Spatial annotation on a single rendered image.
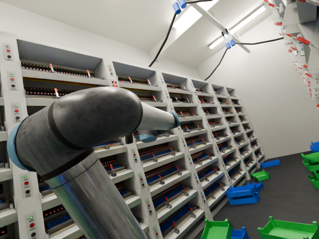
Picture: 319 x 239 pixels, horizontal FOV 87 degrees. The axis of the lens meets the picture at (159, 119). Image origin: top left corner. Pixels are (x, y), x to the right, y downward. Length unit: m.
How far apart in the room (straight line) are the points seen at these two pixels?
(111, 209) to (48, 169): 0.16
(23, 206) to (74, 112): 0.85
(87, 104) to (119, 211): 0.25
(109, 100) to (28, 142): 0.17
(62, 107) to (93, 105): 0.05
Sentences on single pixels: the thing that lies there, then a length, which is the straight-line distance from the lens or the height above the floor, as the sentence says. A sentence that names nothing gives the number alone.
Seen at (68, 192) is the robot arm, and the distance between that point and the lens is 0.41.
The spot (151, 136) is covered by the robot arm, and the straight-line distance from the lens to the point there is 0.87.
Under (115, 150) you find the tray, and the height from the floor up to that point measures 0.93.
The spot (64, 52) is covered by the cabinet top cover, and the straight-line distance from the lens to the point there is 1.61.
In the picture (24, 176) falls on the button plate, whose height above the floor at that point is 0.90.
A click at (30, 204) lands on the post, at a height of 0.75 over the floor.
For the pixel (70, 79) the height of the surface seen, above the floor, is 1.52.
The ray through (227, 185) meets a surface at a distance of 2.56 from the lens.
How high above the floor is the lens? 0.77
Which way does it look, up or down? 12 degrees up
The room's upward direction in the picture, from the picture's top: 18 degrees counter-clockwise
